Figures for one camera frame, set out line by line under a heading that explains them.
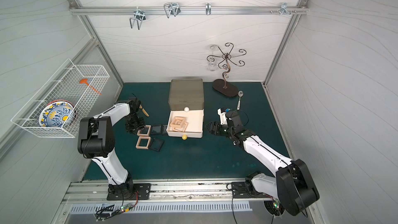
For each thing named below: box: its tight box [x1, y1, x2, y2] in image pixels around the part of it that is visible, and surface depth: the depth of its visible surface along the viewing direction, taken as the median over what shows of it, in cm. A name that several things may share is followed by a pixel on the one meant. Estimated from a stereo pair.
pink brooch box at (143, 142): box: [135, 136, 152, 150], surface depth 90 cm
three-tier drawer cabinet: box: [166, 78, 205, 141], surface depth 89 cm
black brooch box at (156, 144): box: [148, 136, 165, 152], surface depth 91 cm
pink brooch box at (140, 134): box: [136, 124, 152, 137], surface depth 94 cm
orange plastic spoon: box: [79, 78, 103, 95], surface depth 80 cm
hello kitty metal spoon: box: [236, 90, 244, 110], surface depth 117 cm
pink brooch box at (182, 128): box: [172, 121, 189, 132], surface depth 88 cm
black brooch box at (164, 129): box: [161, 123, 168, 135], surface depth 97 cm
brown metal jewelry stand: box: [206, 42, 247, 97], surface depth 117 cm
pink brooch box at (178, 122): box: [169, 116, 187, 129], surface depth 90 cm
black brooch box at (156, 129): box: [150, 123, 163, 135], surface depth 98 cm
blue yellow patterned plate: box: [38, 99, 77, 129], surface depth 62 cm
